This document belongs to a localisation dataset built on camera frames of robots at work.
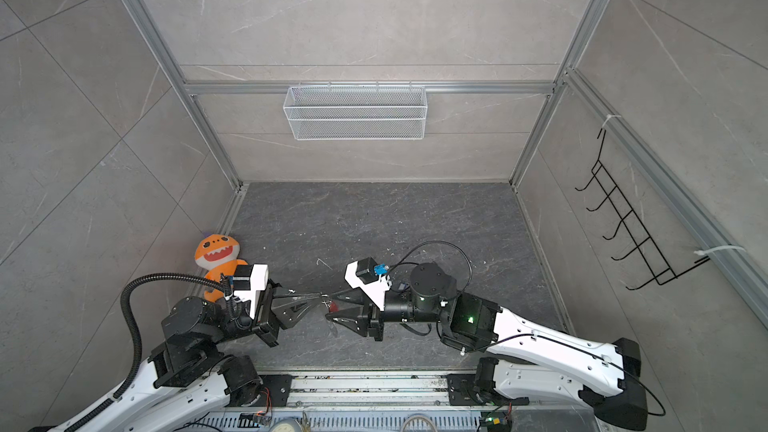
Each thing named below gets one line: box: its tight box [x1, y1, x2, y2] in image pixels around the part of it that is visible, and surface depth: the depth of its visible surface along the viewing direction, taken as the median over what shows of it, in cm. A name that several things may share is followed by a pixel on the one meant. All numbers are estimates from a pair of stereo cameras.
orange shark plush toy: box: [194, 234, 248, 302], surface depth 92 cm
